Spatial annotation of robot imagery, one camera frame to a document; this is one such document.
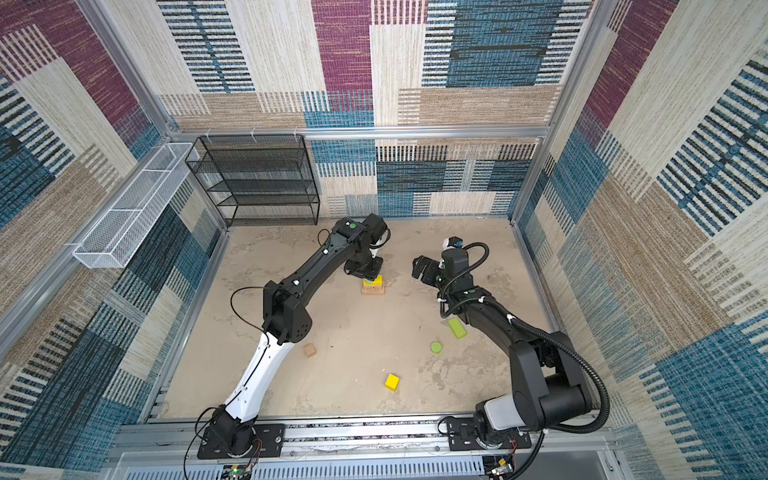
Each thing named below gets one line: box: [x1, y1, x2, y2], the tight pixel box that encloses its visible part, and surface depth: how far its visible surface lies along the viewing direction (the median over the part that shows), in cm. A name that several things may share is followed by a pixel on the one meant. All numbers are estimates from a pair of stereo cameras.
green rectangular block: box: [448, 317, 467, 339], surface depth 93 cm
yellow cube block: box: [384, 374, 400, 392], surface depth 82 cm
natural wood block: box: [361, 285, 385, 295], surface depth 101 cm
